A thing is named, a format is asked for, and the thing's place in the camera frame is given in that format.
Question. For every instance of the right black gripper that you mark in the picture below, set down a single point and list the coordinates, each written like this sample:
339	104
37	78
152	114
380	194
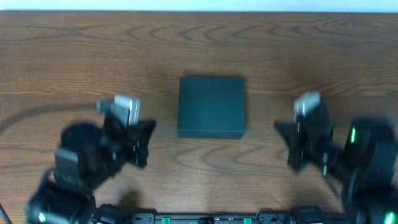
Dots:
301	144

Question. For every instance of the dark green box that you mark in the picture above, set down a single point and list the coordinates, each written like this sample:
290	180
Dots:
211	108

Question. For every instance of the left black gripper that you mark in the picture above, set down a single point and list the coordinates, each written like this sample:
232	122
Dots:
131	143

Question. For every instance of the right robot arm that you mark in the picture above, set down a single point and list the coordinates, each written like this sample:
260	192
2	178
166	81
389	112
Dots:
364	166

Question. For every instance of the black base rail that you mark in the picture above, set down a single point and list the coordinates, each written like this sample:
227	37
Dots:
224	219

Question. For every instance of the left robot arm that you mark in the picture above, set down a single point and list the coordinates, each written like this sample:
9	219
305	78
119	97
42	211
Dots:
87	157

